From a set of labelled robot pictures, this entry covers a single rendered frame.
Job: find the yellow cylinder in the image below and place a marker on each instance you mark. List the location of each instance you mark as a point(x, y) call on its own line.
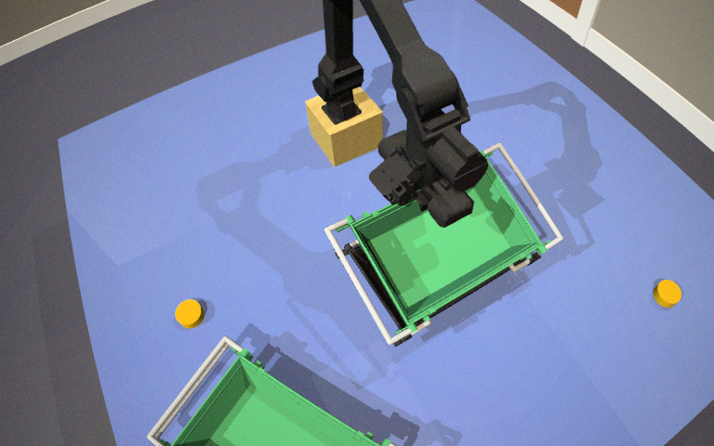
point(667, 293)
point(190, 313)

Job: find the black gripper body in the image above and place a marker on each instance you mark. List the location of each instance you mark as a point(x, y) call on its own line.
point(446, 206)

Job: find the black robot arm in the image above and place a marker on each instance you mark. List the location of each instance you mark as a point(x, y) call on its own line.
point(424, 84)

